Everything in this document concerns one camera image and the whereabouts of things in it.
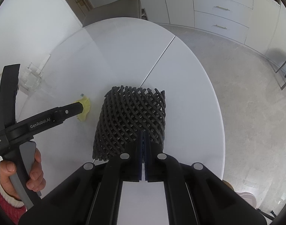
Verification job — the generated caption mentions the grey chair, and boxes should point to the grey chair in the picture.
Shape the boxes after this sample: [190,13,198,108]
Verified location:
[82,0,144,28]

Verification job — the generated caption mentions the white drawer cabinet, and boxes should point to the white drawer cabinet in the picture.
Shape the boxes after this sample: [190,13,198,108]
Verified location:
[190,0,255,45]

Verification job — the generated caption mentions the person's left forearm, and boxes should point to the person's left forearm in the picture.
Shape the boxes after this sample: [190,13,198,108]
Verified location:
[0,179,28,225]

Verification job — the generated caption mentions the yellow paper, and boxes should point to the yellow paper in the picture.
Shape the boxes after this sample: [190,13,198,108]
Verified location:
[73,94,91,123]

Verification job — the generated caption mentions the pink plastic bucket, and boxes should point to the pink plastic bucket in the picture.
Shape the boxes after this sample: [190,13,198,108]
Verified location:
[235,191,257,209]

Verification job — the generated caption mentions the person's left hand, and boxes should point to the person's left hand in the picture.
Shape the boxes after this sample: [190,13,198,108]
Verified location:
[0,149,44,200]

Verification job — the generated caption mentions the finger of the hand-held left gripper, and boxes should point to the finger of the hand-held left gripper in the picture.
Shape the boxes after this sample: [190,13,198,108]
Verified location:
[52,102,84,125]

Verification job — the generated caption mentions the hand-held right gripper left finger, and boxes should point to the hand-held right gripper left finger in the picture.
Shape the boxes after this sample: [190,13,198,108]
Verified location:
[18,130,144,225]

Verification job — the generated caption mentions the clear acrylic holder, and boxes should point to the clear acrylic holder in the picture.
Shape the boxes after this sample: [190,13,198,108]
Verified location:
[18,61,44,92]

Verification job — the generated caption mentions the brown round mat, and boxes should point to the brown round mat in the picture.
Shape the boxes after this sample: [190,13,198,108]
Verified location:
[222,179,234,191]

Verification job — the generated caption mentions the black foam net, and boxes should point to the black foam net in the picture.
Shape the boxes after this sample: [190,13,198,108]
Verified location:
[92,86,167,162]

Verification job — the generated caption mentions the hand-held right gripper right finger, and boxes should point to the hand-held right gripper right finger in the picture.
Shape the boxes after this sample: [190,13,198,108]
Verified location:
[144,130,267,225]

